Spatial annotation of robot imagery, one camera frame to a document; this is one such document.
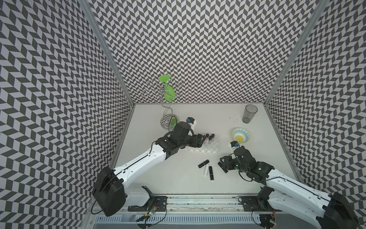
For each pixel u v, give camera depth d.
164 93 0.84
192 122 0.70
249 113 0.97
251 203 0.74
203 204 0.75
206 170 0.84
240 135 0.98
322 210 0.41
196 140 0.67
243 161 0.61
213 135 0.93
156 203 0.71
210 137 0.91
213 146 0.91
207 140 0.89
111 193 0.39
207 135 0.91
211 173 0.83
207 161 0.87
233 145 0.73
